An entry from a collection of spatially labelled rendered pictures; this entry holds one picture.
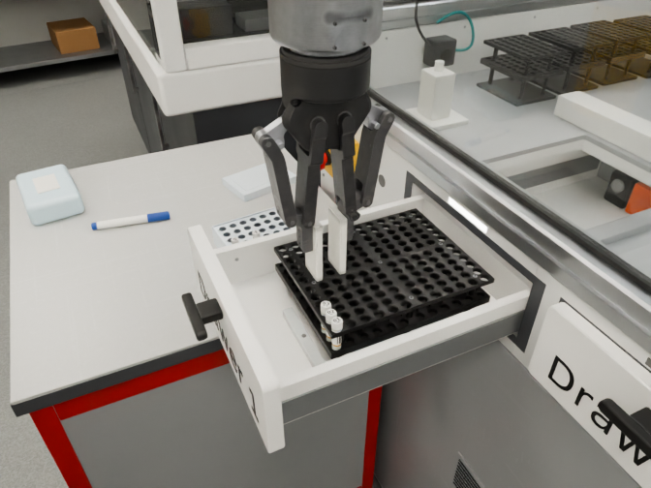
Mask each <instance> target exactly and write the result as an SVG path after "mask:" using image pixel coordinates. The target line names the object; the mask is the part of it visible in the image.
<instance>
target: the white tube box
mask: <svg viewBox="0 0 651 488"><path fill-rule="evenodd" d="M294 228H295V227H293V228H288V227H287V226H286V225H285V223H284V222H283V221H282V219H281V218H280V216H279V215H278V214H277V211H276V207H272V208H268V209H266V210H263V211H260V212H256V213H253V214H250V215H246V216H243V217H240V218H237V219H233V220H230V221H227V222H225V223H221V224H218V225H215V226H212V232H213V238H214V244H215V245H216V247H217V248H221V247H225V246H229V245H232V241H231V239H232V238H233V237H237V238H238V241H239V242H243V241H247V240H251V239H253V233H252V232H253V231H254V230H258V231H259V232H260V237H262V236H266V235H269V234H272V233H276V232H280V231H284V230H287V229H294Z"/></svg>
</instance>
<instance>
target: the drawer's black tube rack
mask: <svg viewBox="0 0 651 488"><path fill-rule="evenodd" d="M412 213H413V214H416V215H412ZM401 216H402V217H405V218H401ZM417 219H421V220H417ZM390 220H394V221H390ZM405 222H407V223H405ZM378 223H383V224H378ZM422 224H426V225H422ZM395 225H399V226H395ZM367 226H372V227H367ZM383 228H387V229H383ZM356 229H360V230H356ZM428 229H433V230H428ZM372 230H375V231H377V232H372ZM361 234H366V235H361ZM433 234H438V235H433ZM439 239H443V240H445V241H440V240H439ZM287 244H288V246H289V247H290V249H289V251H293V253H294V255H295V256H296V258H297V259H298V261H299V262H300V263H301V265H302V266H303V268H304V269H305V271H306V272H307V274H308V275H309V276H310V278H311V279H312V281H313V282H312V283H310V284H315V285H316V287H317V288H318V289H319V291H320V292H321V294H322V295H323V297H324V298H325V300H326V301H329V302H330V303H331V309H333V310H335V311H336V313H337V317H339V318H341V319H342V321H343V325H344V326H345V328H346V329H347V334H345V335H342V343H341V349H340V350H338V351H335V350H333V349H332V342H329V341H327V340H326V333H323V332H322V324H321V322H320V321H319V319H318V318H317V316H316V315H315V313H314V311H313V310H312V308H311V307H310V305H309V304H308V302H307V301H306V299H305V298H304V296H303V295H302V293H301V292H300V290H299V288H298V287H297V285H296V284H295V282H294V280H293V279H292V277H291V276H290V274H289V273H288V271H287V269H286V268H285V266H284V265H283V263H282V262H280V263H276V264H275V270H276V272H277V273H278V275H279V277H280V278H281V280H282V281H283V283H284V285H285V286H286V288H287V289H288V291H289V293H290V294H291V296H292V297H293V299H294V301H295V303H296V304H297V306H298V308H299V309H300V311H301V312H302V314H303V316H304V317H305V318H306V319H307V321H308V323H309V324H310V326H311V327H312V329H313V331H314V332H315V334H316V335H317V337H318V339H319V340H320V342H321V343H322V345H323V347H324V348H325V351H326V352H327V354H328V355H329V357H330V359H334V358H336V357H337V358H338V357H341V356H344V355H345V354H347V353H350V352H353V351H357V350H360V349H363V348H366V347H368V346H371V345H374V344H377V343H379V342H382V341H384V340H387V339H389V338H392V337H395V336H398V335H400V334H403V333H404V334H405V333H408V332H410V331H411V330H414V329H417V328H420V327H422V326H425V325H428V324H430V323H432V322H435V321H438V320H442V319H445V318H448V317H451V316H453V315H456V314H459V313H462V312H466V311H469V310H471V309H473V308H475V307H478V306H480V305H482V304H485V303H488V302H489V300H490V295H489V294H488V293H486V292H485V291H484V290H483V289H482V288H481V287H483V286H486V285H489V284H492V283H494V280H495V279H494V278H493V277H492V276H491V275H490V274H489V273H488V272H486V271H485V270H484V269H483V268H482V267H481V266H480V265H479V264H478V263H476V262H475V261H474V260H473V259H472V258H471V257H470V256H469V255H467V254H466V253H465V252H464V251H463V250H462V249H461V248H460V247H459V246H457V245H456V244H455V243H454V242H453V241H452V240H451V239H450V238H448V237H447V236H446V235H445V234H444V233H443V232H442V231H441V230H440V229H438V228H437V227H436V226H435V225H434V224H433V223H432V222H431V221H429V220H428V219H427V218H426V217H425V216H424V215H423V214H422V213H421V212H419V211H418V210H417V209H416V208H415V209H411V210H407V211H404V212H400V213H396V214H393V215H389V216H385V217H383V218H379V219H375V220H372V221H368V222H364V223H361V224H357V225H354V236H353V238H352V240H348V241H347V252H346V272H345V273H344V274H341V275H340V274H339V273H338V272H337V270H336V269H335V268H334V266H333V265H332V264H331V263H330V261H329V260H328V232H326V233H323V245H327V246H326V247H323V279H322V280H321V281H319V282H317V281H316V280H315V279H314V277H313V276H312V274H311V273H310V271H309V270H308V269H307V267H306V266H305V254H304V253H303V251H302V250H301V248H300V247H299V246H298V244H297V241H294V242H291V243H287ZM293 246H298V247H297V248H293ZM447 247H452V248H453V249H448V248H447ZM296 252H302V254H297V253H296ZM453 253H457V254H459V255H454V254H453ZM461 259H465V260H467V261H462V260H461ZM466 265H472V266H474V267H468V266H466ZM475 271H477V272H479V273H480V274H476V273H474V272H475ZM481 278H484V279H487V280H488V281H483V280H481ZM310 284H307V285H310ZM307 285H304V286H307Z"/></svg>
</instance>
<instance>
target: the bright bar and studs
mask: <svg viewBox="0 0 651 488"><path fill-rule="evenodd" d="M283 318H284V319H285V321H286V323H287V324H288V326H289V328H290V330H291V331H292V333H293V334H294V336H295V338H296V340H297V341H298V343H299V345H300V347H301V348H302V350H303V352H304V354H305V355H306V357H307V359H308V360H309V362H310V364H311V366H312V367H315V366H317V365H320V364H323V363H326V362H325V360H324V359H323V357H322V355H321V354H320V352H319V350H318V349H317V347H316V346H315V344H314V342H313V341H312V339H311V337H310V336H309V334H308V332H307V331H306V329H305V327H304V326H303V324H302V323H301V321H300V319H299V318H298V316H297V314H296V313H295V310H294V309H293V307H291V308H287V309H284V310H283Z"/></svg>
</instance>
